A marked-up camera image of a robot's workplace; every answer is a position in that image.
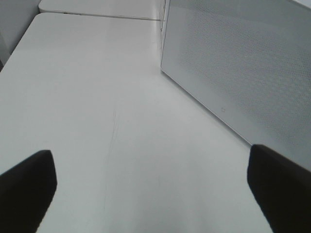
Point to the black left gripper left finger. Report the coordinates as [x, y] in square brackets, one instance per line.
[26, 191]

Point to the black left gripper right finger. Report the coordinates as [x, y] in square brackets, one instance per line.
[281, 188]

